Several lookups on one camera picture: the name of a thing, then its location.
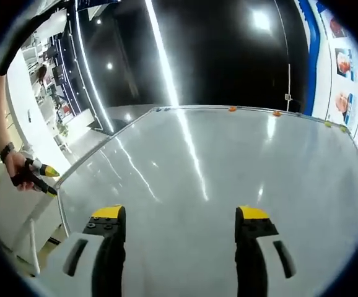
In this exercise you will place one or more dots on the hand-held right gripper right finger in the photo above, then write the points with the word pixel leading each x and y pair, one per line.
pixel 265 266

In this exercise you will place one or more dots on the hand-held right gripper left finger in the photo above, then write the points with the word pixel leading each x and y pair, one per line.
pixel 56 269

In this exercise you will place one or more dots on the white whiteboard grey frame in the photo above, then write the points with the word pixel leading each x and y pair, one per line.
pixel 197 170

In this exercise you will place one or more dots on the person's left hand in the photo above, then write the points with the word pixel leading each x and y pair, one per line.
pixel 16 164

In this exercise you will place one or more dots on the green potted plant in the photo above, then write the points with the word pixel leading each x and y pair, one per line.
pixel 63 128

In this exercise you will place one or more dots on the black wristwatch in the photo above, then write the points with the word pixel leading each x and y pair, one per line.
pixel 7 151

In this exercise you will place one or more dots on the small dark object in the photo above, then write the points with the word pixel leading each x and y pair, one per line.
pixel 28 114

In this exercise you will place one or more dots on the white curved counter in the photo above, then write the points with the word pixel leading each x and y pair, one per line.
pixel 21 99

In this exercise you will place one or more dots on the long ceiling light strip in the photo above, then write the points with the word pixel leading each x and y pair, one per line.
pixel 165 62
pixel 85 68

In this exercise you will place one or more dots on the round ceiling spotlight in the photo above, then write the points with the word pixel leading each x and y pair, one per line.
pixel 109 65
pixel 261 18

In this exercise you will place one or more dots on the orange round magnet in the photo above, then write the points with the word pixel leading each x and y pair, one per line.
pixel 276 113
pixel 232 109

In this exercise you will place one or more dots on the white wall conduit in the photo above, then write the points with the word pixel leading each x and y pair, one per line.
pixel 287 96

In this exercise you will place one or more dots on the wall poster with portraits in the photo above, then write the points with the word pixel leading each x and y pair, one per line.
pixel 327 62

